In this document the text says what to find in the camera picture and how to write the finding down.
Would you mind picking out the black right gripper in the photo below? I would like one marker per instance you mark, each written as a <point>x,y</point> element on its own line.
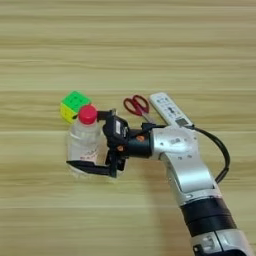
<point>138,146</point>

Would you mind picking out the clear bottle with red cap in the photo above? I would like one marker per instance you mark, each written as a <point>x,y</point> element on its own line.
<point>83,140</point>

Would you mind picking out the multicoloured puzzle cube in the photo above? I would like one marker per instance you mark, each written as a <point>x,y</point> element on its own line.
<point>71,103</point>

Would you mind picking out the white remote control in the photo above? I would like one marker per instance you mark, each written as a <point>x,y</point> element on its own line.
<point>166,108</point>

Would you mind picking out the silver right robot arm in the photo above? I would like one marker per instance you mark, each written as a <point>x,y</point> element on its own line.
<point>186,160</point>

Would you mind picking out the black box with white label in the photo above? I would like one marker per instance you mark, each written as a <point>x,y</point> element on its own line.
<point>116,131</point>

